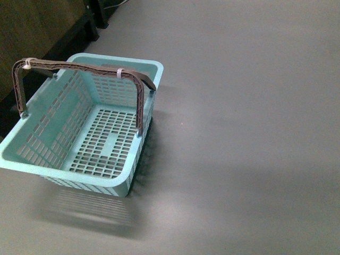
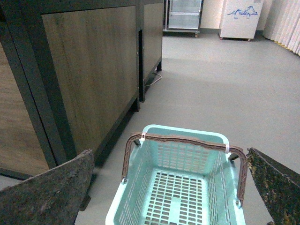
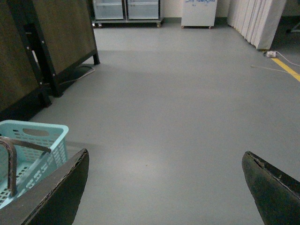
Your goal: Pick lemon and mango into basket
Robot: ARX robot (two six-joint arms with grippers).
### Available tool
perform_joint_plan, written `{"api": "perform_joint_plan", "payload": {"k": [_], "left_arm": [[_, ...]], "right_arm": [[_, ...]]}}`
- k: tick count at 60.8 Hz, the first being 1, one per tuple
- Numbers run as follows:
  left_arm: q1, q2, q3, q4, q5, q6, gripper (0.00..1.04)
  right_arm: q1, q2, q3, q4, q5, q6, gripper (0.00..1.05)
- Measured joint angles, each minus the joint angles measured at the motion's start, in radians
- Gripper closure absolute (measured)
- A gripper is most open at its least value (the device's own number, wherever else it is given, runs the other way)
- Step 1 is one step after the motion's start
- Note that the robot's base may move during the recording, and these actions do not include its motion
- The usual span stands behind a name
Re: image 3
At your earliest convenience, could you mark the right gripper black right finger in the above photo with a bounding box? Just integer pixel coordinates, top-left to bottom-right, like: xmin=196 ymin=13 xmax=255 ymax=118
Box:
xmin=241 ymin=151 xmax=300 ymax=225

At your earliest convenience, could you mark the light blue plastic basket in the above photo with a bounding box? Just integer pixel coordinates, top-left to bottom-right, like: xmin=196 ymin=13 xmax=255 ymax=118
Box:
xmin=0 ymin=120 xmax=69 ymax=208

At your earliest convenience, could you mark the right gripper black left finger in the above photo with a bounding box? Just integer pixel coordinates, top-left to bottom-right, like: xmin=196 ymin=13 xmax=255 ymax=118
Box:
xmin=0 ymin=149 xmax=90 ymax=225

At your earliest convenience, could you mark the brown basket handle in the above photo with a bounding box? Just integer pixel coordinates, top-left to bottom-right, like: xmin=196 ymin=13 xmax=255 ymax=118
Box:
xmin=0 ymin=136 xmax=52 ymax=196

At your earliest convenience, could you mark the dark wooden display stand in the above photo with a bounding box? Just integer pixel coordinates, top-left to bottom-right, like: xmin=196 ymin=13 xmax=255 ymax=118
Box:
xmin=0 ymin=0 xmax=100 ymax=120

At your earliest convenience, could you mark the white chest freezer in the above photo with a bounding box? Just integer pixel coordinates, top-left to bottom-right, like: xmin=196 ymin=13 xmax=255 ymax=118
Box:
xmin=181 ymin=0 xmax=218 ymax=29

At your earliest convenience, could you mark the white floor cable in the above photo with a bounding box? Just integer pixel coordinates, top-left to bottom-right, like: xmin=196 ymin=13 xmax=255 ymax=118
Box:
xmin=251 ymin=51 xmax=300 ymax=75

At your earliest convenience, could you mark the white folding partition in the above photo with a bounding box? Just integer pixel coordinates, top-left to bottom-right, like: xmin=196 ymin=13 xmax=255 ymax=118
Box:
xmin=227 ymin=0 xmax=286 ymax=50

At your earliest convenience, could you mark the glass door refrigerator cabinet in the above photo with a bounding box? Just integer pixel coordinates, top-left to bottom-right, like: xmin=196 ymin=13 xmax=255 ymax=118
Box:
xmin=92 ymin=0 xmax=165 ymax=28

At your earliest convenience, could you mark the white power strip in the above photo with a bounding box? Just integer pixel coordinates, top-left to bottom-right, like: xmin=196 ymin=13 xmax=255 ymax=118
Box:
xmin=264 ymin=51 xmax=277 ymax=58

